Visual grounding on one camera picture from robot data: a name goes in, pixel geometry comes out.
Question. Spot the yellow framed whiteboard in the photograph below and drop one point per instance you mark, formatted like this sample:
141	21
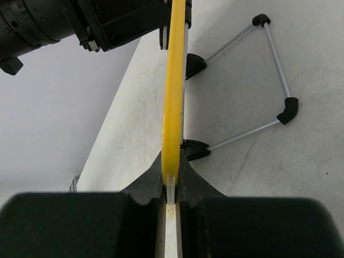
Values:
172	119

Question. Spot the left aluminium frame post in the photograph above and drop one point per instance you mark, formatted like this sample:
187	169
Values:
73	185

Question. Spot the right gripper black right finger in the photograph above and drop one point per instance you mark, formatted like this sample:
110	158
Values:
215	225

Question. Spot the metal wire whiteboard stand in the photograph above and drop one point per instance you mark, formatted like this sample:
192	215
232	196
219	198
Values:
248	63

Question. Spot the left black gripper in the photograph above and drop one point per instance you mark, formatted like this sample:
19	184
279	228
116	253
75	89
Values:
106	25

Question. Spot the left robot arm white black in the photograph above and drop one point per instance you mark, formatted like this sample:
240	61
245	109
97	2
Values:
27	26

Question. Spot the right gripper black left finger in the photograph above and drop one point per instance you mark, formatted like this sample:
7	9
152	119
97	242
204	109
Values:
127	223

